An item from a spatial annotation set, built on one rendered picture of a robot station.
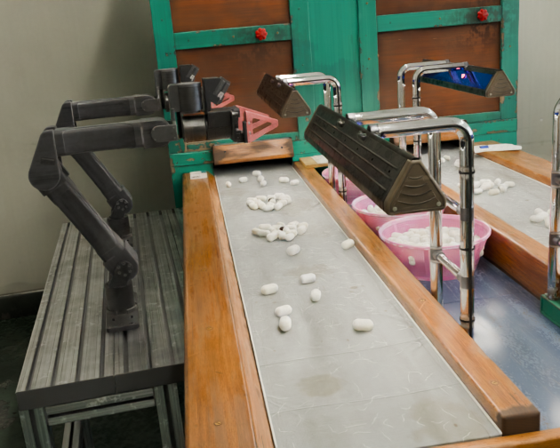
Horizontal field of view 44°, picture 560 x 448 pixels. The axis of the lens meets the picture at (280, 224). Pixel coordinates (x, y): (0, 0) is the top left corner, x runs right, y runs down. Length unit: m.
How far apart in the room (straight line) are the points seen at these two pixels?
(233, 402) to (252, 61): 1.75
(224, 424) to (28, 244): 2.61
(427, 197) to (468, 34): 1.93
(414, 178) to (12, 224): 2.78
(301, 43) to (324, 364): 1.64
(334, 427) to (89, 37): 2.60
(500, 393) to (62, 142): 0.98
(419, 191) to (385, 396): 0.34
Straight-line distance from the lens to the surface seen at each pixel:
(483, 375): 1.09
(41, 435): 1.44
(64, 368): 1.45
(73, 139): 1.52
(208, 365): 1.15
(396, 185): 0.88
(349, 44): 2.65
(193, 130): 1.52
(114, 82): 3.35
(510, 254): 1.67
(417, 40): 2.73
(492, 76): 2.00
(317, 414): 1.04
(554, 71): 4.04
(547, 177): 2.26
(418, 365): 1.16
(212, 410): 1.03
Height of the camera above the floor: 1.29
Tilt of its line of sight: 17 degrees down
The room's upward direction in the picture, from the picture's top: 5 degrees counter-clockwise
